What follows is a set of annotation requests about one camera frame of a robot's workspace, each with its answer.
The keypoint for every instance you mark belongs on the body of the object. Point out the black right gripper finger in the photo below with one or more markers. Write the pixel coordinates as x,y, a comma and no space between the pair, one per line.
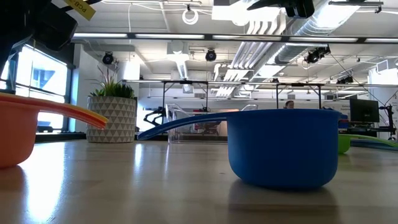
273,3

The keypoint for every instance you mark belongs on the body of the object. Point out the orange measuring cup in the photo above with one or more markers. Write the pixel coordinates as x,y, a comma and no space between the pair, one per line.
15,137

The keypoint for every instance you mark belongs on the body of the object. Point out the green measuring cup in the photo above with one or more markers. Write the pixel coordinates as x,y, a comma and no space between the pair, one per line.
343,143

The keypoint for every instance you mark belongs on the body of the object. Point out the blue measuring cup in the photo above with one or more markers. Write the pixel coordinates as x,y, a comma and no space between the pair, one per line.
280,149

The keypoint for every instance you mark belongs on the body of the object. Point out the black background robot arm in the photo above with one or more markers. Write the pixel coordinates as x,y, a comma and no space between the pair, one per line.
160,110

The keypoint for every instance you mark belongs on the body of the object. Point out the clear plastic basket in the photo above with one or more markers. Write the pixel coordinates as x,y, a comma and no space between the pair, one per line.
180,130

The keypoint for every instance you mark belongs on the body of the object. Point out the white ceiling light panel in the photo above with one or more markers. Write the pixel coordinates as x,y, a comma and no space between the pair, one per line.
245,14

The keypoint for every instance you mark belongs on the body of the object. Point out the black ceiling spotlight cluster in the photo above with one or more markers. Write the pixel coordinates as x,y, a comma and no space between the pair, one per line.
315,55

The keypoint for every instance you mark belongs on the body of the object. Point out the white ceiling pipe bundle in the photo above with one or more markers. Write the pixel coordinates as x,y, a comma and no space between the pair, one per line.
248,53

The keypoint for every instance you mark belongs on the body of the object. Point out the yellow label tag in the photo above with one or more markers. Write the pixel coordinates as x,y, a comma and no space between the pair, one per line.
81,8

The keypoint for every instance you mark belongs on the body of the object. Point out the black round ceiling spotlight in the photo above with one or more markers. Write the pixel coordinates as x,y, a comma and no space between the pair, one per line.
108,58
211,55

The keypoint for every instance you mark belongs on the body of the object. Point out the person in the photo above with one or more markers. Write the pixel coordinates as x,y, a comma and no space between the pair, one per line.
289,104

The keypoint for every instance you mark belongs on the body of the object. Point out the long ceiling light strip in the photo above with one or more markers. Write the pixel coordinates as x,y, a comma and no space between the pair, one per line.
171,36

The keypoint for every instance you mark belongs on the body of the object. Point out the green potted plant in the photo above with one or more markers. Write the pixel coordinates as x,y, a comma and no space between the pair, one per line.
113,90

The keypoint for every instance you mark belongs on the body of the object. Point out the black computer monitor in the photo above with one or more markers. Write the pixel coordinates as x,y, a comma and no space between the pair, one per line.
363,110

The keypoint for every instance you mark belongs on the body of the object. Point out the blue background bin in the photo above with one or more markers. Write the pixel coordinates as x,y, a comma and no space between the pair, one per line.
343,125

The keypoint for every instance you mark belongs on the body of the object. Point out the white triangle-patterned planter pot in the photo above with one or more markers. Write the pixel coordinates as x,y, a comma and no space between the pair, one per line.
112,119

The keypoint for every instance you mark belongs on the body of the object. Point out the black equipment stand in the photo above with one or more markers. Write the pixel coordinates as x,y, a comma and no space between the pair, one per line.
390,121

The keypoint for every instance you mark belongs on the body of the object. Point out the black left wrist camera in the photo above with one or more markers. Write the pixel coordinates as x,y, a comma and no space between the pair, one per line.
56,28

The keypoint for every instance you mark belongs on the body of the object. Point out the black background rig frame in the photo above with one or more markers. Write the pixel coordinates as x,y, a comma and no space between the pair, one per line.
186,82
298,84

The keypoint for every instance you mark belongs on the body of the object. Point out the black table frame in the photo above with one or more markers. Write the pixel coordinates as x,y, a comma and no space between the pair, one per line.
373,145

